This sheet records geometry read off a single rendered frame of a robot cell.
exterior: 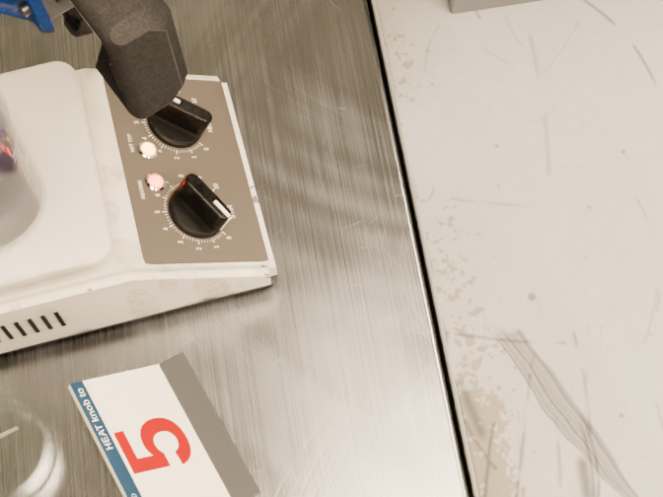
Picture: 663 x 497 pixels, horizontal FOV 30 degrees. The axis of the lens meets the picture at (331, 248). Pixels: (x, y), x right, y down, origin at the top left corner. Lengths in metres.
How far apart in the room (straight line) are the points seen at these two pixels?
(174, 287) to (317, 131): 0.14
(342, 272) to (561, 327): 0.13
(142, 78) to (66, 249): 0.18
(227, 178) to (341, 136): 0.09
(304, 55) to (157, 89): 0.30
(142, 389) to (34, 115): 0.15
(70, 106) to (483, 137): 0.24
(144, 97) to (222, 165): 0.22
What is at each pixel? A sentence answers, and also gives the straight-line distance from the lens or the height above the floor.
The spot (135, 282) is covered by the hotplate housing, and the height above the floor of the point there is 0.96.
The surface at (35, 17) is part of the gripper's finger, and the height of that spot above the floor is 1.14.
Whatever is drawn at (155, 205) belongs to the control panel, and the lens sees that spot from 0.66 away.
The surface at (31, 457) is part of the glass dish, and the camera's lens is 0.69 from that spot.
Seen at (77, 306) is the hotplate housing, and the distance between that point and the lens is 0.65.
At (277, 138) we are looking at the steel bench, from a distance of 0.74.
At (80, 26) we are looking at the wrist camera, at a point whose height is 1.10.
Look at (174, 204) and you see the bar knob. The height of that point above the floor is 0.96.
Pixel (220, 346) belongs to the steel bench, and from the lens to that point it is 0.69.
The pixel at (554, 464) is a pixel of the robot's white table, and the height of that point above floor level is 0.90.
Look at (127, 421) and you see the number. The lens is 0.65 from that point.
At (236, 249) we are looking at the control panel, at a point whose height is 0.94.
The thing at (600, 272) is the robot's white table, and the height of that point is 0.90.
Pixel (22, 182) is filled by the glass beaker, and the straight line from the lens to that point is 0.60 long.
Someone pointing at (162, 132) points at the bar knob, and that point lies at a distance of 0.68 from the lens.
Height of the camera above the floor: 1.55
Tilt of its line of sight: 67 degrees down
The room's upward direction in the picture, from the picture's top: 4 degrees counter-clockwise
